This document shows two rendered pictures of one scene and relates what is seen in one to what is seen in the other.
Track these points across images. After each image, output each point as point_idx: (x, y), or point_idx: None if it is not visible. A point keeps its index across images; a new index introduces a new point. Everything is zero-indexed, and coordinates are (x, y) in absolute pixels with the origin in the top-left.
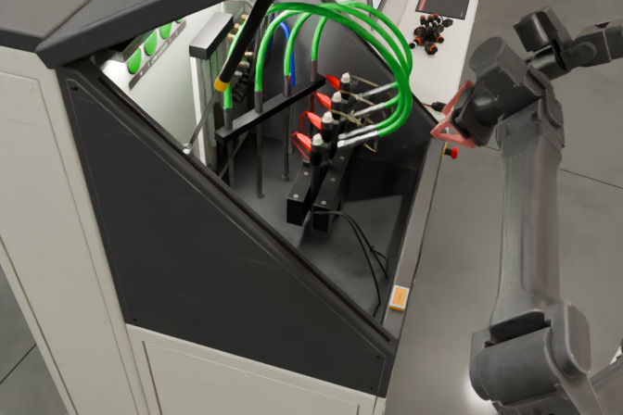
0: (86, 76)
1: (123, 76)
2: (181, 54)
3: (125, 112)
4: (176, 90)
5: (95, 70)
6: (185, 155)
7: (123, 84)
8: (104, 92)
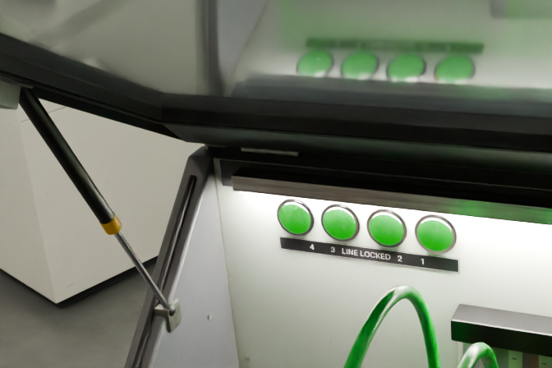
0: (188, 166)
1: (273, 222)
2: (432, 300)
3: (170, 221)
4: (406, 339)
5: (200, 170)
6: (151, 306)
7: (270, 232)
8: (181, 190)
